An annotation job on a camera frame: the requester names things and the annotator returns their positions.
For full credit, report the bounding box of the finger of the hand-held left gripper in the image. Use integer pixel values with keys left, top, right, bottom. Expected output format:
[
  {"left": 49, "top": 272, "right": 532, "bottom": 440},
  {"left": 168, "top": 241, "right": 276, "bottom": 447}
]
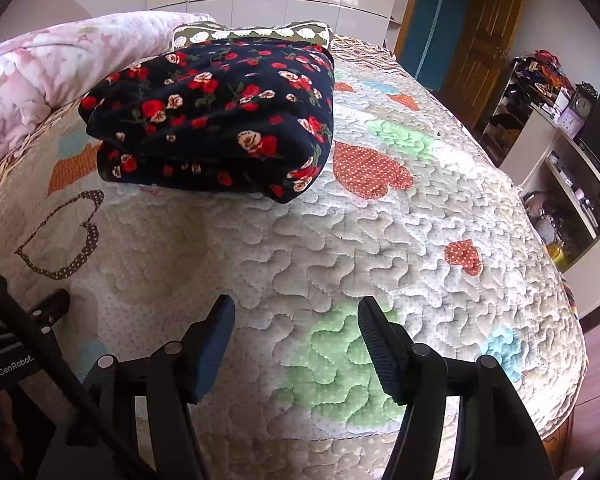
[{"left": 27, "top": 290, "right": 72, "bottom": 329}]

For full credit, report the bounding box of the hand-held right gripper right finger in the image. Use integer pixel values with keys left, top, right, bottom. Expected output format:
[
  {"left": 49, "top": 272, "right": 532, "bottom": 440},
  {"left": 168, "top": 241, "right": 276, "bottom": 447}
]
[{"left": 357, "top": 296, "right": 556, "bottom": 480}]

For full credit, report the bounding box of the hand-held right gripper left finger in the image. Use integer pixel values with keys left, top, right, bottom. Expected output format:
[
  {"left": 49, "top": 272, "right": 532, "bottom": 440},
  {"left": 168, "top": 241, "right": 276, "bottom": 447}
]
[{"left": 67, "top": 294, "right": 237, "bottom": 480}]

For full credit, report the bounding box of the black floral dress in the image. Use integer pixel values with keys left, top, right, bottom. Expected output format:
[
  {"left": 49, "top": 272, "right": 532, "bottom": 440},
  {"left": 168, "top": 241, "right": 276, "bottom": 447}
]
[{"left": 79, "top": 40, "right": 337, "bottom": 205}]

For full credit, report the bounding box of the pile of colourful clothes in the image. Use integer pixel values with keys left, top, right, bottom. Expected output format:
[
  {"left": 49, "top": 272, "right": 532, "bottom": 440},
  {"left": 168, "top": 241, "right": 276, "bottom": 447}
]
[{"left": 515, "top": 50, "right": 578, "bottom": 92}]

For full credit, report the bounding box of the quilted heart pattern bedspread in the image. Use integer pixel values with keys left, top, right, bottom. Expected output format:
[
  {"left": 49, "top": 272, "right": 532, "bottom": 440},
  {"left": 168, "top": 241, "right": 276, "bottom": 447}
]
[{"left": 0, "top": 25, "right": 589, "bottom": 480}]

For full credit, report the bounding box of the yellow bottle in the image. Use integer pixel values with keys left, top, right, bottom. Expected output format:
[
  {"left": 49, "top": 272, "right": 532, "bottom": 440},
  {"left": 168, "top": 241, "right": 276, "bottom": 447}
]
[{"left": 549, "top": 241, "right": 569, "bottom": 270}]

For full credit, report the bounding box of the pink floral duvet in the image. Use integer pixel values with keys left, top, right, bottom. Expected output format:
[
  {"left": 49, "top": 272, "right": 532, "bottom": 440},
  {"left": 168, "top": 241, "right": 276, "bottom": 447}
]
[{"left": 0, "top": 10, "right": 214, "bottom": 174}]

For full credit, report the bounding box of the white shelf unit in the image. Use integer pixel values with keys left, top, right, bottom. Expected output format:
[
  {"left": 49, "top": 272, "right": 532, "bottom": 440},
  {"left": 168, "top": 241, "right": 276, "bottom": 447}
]
[{"left": 500, "top": 105, "right": 600, "bottom": 318}]

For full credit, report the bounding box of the dark shoe rack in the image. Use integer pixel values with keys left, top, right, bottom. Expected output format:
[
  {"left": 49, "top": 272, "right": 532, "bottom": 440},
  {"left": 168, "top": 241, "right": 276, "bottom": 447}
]
[{"left": 480, "top": 57, "right": 546, "bottom": 163}]

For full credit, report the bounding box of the beige arched headboard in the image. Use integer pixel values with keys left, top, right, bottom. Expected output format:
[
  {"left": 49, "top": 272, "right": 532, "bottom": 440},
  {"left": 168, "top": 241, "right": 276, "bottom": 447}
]
[{"left": 0, "top": 0, "right": 92, "bottom": 48}]

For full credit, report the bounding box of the purple table clock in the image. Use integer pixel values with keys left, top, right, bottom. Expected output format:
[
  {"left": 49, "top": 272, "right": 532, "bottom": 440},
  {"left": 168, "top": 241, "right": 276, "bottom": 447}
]
[{"left": 562, "top": 82, "right": 600, "bottom": 138}]

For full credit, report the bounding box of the wooden door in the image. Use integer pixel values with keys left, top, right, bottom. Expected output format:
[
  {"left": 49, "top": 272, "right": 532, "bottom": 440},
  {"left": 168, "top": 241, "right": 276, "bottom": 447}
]
[{"left": 439, "top": 0, "right": 529, "bottom": 132}]

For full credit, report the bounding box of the green polka dot pillow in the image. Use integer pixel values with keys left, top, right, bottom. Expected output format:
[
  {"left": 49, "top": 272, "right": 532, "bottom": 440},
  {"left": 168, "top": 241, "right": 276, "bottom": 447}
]
[{"left": 172, "top": 20, "right": 334, "bottom": 52}]

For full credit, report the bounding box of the blue curtain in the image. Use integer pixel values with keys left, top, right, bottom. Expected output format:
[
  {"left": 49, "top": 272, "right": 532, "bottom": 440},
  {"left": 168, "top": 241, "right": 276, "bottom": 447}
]
[{"left": 394, "top": 0, "right": 474, "bottom": 94}]

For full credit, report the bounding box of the black cable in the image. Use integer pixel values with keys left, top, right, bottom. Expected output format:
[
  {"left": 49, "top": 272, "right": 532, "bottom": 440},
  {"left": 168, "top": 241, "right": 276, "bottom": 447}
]
[{"left": 0, "top": 269, "right": 148, "bottom": 480}]

